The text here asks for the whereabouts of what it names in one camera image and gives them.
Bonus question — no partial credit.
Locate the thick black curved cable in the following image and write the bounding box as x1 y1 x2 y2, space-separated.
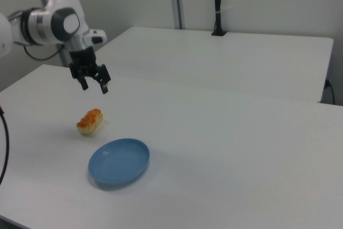
0 105 11 186

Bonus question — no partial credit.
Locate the blue round plate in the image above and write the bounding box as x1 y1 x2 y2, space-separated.
88 138 151 186

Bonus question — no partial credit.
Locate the white cable tie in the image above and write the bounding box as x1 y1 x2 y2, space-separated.
215 5 236 14

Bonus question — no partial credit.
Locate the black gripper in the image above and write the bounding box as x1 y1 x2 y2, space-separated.
68 46 111 95

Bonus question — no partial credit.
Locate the black camera pole with base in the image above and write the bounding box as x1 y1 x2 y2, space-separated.
211 0 228 36

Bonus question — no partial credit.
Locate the white rectangular table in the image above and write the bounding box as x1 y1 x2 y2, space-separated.
92 26 334 104

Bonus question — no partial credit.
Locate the black cable with blue plug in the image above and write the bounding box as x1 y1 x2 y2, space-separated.
324 78 336 106

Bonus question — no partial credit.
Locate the orange glazed bread loaf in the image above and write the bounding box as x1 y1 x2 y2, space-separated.
76 108 104 136

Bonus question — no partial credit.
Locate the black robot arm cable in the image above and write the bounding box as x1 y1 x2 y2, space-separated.
23 43 65 61

